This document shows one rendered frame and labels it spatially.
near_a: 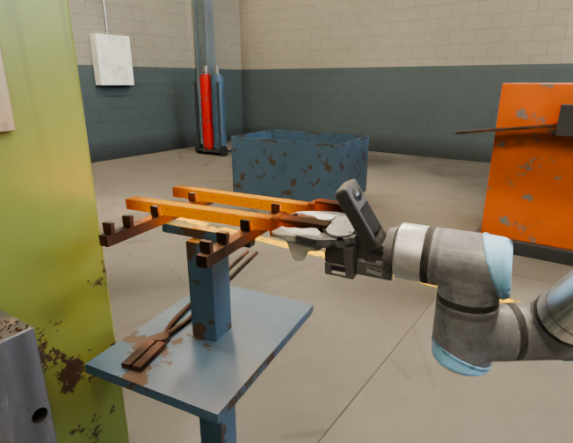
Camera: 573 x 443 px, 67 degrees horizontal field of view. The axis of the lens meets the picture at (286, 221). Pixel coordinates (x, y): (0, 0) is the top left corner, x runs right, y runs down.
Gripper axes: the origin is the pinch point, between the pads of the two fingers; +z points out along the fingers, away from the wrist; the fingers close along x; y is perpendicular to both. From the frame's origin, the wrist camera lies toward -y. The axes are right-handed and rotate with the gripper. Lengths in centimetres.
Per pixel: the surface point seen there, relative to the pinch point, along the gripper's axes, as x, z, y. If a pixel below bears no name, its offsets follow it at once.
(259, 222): -2.3, 4.2, -0.2
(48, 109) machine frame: -8.9, 43.7, -21.5
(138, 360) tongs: -22.1, 21.9, 21.5
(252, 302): 7.8, 16.2, 28.2
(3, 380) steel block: -40.9, 26.1, 9.7
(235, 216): -2.5, 9.2, -0.9
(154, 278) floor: 109, 170, 122
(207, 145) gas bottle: 544, 462, 181
